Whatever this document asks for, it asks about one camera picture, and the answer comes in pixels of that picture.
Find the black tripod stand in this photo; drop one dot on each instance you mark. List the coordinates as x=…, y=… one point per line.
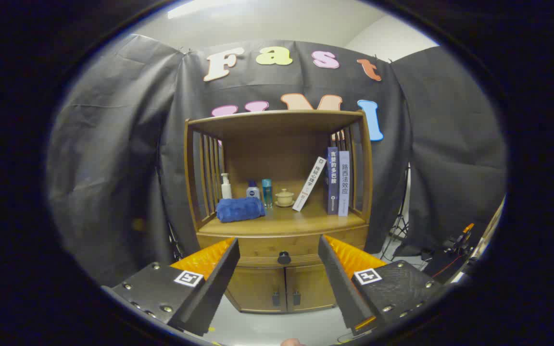
x=400, y=223

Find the clear blue bottle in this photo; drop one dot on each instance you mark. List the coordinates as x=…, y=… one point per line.
x=267, y=192

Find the wooden drawer with black knob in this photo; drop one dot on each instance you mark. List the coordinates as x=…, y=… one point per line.
x=267, y=247

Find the blue folded towel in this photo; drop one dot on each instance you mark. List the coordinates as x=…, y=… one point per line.
x=238, y=210

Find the white bottle with blue cap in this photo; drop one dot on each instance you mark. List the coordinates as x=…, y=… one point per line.
x=253, y=192

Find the white book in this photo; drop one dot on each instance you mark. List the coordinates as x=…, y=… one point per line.
x=310, y=182

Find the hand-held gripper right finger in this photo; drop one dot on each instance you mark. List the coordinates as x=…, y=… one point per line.
x=339, y=283

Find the light purple book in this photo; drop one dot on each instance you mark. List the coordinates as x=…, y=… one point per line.
x=344, y=185

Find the black equipment with orange part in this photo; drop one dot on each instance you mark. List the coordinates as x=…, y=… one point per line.
x=445, y=264

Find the wooden cabinet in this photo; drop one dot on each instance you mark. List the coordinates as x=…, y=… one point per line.
x=277, y=154

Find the wooden countertop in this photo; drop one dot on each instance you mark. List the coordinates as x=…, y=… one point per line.
x=315, y=218

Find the beige lidded teacup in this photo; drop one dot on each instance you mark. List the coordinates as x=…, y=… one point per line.
x=284, y=198

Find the black backdrop cloth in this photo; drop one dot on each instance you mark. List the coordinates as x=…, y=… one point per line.
x=113, y=168

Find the dark blue book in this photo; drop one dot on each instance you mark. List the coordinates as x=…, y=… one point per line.
x=333, y=182

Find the wooden cabinet door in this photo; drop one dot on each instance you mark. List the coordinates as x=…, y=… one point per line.
x=310, y=288
x=258, y=288

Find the white pump bottle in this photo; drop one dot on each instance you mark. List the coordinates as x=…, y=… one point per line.
x=226, y=191

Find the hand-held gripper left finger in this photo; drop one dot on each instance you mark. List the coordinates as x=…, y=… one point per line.
x=214, y=293

